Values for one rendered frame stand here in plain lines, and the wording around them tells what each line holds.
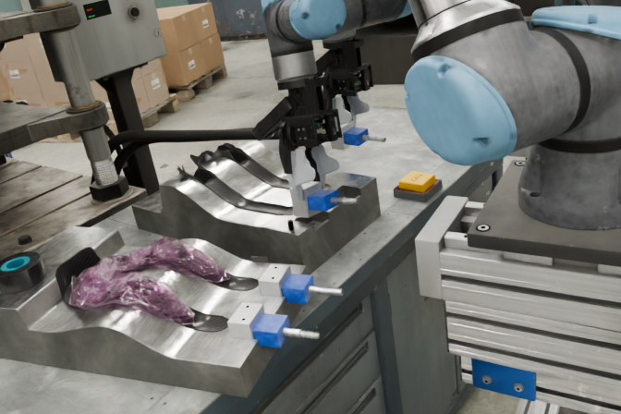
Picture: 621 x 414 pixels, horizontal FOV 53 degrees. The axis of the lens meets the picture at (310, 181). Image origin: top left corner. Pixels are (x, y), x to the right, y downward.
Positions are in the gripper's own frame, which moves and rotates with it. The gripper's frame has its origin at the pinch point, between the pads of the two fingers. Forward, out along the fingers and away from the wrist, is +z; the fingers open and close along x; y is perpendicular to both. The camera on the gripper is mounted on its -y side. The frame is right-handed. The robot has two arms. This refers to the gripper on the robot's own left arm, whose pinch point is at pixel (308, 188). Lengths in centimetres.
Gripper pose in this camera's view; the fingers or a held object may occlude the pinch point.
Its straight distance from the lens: 113.3
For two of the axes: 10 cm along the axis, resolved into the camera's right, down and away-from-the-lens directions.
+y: 7.6, 0.0, -6.5
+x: 6.3, -2.7, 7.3
